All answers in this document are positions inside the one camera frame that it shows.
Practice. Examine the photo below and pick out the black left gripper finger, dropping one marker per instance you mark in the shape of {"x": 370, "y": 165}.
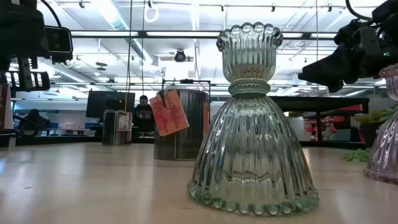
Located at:
{"x": 42, "y": 81}

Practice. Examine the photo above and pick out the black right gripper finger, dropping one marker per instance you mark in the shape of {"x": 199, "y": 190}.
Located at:
{"x": 337, "y": 81}
{"x": 326, "y": 65}

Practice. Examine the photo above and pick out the pink ribbed glass candle holder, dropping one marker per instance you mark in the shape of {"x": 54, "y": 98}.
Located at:
{"x": 387, "y": 149}

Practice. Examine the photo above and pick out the clear ribbed glass vase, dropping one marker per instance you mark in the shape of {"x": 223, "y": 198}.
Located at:
{"x": 253, "y": 140}

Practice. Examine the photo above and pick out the silver tin candle orange tag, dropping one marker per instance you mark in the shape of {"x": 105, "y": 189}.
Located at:
{"x": 183, "y": 146}

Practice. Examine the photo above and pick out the black perforated metal shelf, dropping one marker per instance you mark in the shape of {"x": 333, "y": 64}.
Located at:
{"x": 326, "y": 104}

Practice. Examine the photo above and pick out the red storage shelves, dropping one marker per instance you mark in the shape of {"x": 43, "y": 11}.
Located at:
{"x": 351, "y": 108}

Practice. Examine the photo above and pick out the person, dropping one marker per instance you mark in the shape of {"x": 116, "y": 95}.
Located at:
{"x": 143, "y": 115}
{"x": 34, "y": 121}

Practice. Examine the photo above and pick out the potted green succulent plant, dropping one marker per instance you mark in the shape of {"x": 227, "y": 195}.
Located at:
{"x": 370, "y": 132}

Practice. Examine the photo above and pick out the black computer monitor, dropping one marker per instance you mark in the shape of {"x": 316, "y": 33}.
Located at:
{"x": 105, "y": 102}

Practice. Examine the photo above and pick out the black overhead beam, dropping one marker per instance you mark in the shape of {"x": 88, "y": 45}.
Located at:
{"x": 142, "y": 34}

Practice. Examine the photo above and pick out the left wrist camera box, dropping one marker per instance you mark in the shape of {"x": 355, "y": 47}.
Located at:
{"x": 59, "y": 42}

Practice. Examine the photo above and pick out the black metal frame stand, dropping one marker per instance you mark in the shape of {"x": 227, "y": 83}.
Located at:
{"x": 186, "y": 81}

